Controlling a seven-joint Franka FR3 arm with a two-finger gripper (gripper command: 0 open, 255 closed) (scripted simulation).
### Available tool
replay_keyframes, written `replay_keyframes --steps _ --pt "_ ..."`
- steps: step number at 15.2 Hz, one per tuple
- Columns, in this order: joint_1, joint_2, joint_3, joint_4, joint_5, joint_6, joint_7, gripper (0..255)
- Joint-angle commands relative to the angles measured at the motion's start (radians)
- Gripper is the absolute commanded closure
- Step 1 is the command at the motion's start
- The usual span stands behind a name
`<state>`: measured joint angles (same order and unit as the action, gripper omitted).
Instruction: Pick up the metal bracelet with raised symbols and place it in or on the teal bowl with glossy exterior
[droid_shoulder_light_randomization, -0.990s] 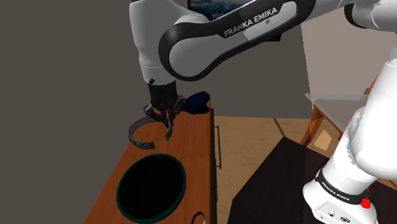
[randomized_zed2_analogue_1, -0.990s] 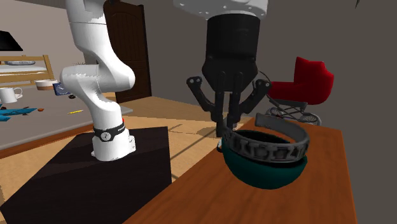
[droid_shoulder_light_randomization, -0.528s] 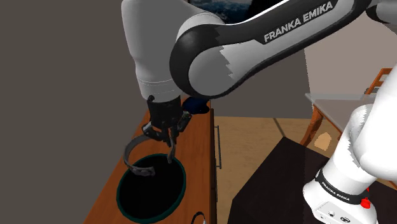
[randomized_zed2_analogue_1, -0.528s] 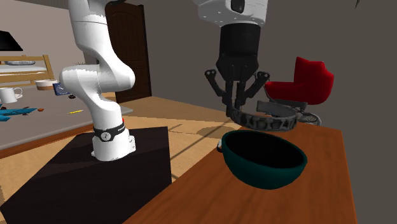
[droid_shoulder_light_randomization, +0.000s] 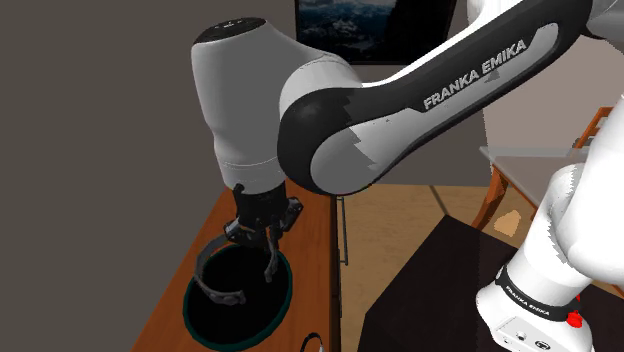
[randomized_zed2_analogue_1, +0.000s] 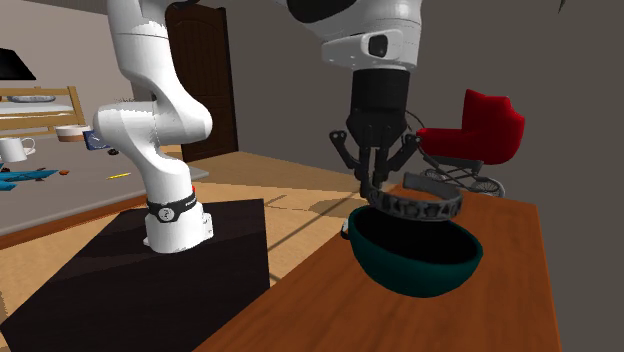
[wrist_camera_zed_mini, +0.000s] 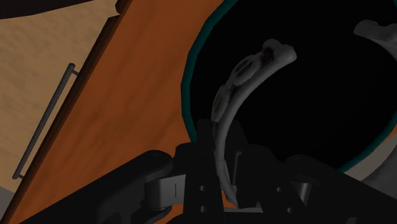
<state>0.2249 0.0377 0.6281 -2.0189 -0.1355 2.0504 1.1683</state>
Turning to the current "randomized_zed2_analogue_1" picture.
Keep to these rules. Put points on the white and brown bowl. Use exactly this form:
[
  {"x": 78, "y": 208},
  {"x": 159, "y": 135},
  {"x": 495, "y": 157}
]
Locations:
[{"x": 70, "y": 133}]

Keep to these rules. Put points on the blue box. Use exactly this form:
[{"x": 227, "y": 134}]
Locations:
[{"x": 95, "y": 140}]

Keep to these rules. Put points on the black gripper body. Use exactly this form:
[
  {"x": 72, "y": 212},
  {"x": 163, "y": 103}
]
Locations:
[{"x": 379, "y": 102}]

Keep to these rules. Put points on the dark teal bowl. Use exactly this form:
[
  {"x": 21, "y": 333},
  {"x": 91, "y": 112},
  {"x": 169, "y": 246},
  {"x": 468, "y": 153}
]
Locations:
[{"x": 414, "y": 273}]

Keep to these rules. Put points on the red baby pram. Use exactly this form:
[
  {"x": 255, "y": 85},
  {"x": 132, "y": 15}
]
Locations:
[{"x": 487, "y": 131}]

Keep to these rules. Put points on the blue flat object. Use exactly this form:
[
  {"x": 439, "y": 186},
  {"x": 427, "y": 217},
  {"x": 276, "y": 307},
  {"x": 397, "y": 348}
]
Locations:
[{"x": 24, "y": 175}]

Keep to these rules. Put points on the light wooden shelf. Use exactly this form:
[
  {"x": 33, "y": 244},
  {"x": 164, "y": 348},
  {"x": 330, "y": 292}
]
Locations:
[{"x": 34, "y": 122}]

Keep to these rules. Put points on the dark brown door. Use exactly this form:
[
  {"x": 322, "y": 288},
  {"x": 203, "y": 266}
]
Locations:
[{"x": 204, "y": 83}]

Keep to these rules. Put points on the dark grey patterned band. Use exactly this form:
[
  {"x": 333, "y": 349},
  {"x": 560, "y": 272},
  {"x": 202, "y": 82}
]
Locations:
[{"x": 414, "y": 210}]

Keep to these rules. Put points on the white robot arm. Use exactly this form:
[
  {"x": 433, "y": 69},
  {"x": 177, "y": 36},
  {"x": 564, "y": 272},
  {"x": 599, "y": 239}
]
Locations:
[{"x": 156, "y": 146}]

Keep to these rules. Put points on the yellow pencil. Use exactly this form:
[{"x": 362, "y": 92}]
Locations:
[{"x": 118, "y": 175}]

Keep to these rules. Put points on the dark robot stand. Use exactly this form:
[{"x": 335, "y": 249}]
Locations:
[{"x": 122, "y": 292}]

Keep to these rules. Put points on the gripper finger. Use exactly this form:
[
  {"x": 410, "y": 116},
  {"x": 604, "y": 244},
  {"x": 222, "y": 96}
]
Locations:
[
  {"x": 363, "y": 166},
  {"x": 402, "y": 153}
]

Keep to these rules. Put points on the black screen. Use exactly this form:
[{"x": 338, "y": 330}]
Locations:
[{"x": 12, "y": 66}]

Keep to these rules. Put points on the white mug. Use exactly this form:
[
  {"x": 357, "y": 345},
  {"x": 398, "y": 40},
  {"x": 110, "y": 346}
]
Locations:
[{"x": 12, "y": 149}]

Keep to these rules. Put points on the brown wooden table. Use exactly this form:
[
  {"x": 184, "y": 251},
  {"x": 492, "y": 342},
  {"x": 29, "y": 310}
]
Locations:
[{"x": 336, "y": 314}]

